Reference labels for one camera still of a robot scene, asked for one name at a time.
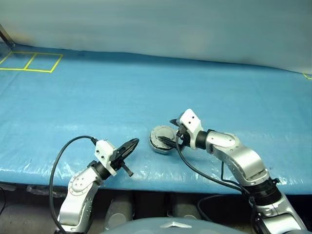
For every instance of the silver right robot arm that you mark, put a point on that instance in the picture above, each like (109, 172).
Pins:
(241, 156)

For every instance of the grey rotor disc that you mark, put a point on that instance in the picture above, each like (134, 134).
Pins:
(162, 132)

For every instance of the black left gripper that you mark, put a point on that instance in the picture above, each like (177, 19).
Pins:
(118, 161)

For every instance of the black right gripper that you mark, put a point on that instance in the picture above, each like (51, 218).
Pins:
(183, 136)

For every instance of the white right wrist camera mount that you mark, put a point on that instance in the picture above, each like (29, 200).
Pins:
(192, 122)

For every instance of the blue plastic table cover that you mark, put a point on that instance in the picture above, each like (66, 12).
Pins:
(97, 97)

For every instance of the grey round capped cylinder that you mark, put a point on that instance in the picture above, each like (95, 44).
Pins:
(185, 207)
(118, 212)

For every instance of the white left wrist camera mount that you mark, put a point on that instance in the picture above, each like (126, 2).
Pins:
(105, 152)

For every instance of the grey robot torso shell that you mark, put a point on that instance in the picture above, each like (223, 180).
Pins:
(170, 226)

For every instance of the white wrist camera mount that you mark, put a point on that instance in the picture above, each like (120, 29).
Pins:
(192, 122)
(105, 152)

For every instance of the metal frame post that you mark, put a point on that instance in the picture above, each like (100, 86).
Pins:
(6, 36)

